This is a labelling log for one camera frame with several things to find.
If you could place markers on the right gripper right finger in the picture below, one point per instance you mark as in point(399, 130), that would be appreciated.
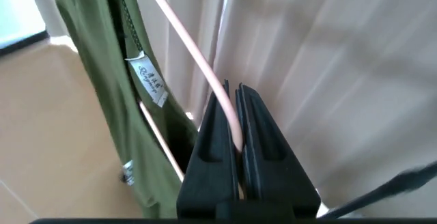
point(273, 176)

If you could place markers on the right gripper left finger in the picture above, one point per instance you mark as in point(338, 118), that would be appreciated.
point(208, 169)

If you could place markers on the pink clothes hanger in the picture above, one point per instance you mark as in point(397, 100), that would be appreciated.
point(192, 46)

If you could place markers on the green long-sleeved shirt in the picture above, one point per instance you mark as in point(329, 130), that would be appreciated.
point(102, 80)

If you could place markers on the black clothes rack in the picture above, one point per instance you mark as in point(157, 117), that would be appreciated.
point(392, 184)

